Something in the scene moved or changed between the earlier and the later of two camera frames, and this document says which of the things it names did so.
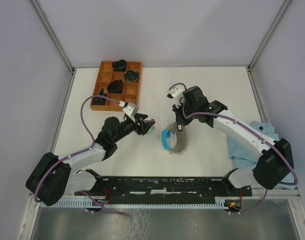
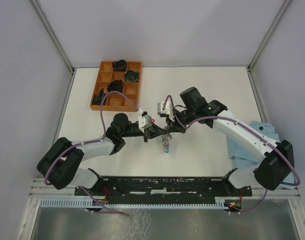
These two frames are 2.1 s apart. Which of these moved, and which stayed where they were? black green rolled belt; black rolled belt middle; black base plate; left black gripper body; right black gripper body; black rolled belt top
Moved: left black gripper body; right black gripper body
Stayed: black rolled belt middle; black rolled belt top; black base plate; black green rolled belt
